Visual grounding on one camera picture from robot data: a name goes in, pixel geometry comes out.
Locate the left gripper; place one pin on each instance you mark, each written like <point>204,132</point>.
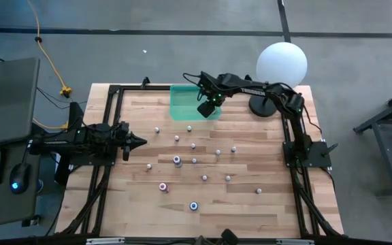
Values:
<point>119,139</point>

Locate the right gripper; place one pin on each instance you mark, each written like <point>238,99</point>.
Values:
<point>209,92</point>

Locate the small beige-label dropper bottle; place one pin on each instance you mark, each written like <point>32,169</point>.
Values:
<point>157,130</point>

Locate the small black dropper bottle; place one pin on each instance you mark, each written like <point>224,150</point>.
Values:
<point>189,128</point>

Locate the large purple food coloring bottle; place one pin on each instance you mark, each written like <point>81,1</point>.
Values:
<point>177,160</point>

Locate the small yellow-green dropper bottle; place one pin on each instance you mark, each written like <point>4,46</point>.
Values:
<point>218,152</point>

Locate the small blue dropper bottle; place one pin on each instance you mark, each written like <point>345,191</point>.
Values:
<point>194,160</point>

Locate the small navy dropper bottle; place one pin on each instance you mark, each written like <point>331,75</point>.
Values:
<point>204,177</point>

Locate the large blue food coloring bottle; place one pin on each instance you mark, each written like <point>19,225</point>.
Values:
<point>193,206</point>

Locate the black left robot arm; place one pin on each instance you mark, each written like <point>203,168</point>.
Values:
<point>56,143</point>

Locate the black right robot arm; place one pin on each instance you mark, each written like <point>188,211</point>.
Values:
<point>267,90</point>

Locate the teal translucent plastic bin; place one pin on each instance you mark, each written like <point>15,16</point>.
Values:
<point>182,105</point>

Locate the white globe lamp black stand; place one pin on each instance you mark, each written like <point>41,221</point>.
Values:
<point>281,64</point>

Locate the silver aluminium bar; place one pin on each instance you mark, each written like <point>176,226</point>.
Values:
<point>105,241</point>
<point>295,242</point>

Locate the black computer mouse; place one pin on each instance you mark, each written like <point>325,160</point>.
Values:
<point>19,177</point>

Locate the dark grey raised desk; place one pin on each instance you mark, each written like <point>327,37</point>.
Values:
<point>9,98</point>

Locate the black frame clamp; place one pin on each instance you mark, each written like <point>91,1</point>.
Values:
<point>145,82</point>
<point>248,78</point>

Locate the black metal desk frame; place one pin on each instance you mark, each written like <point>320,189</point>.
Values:
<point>390,170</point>

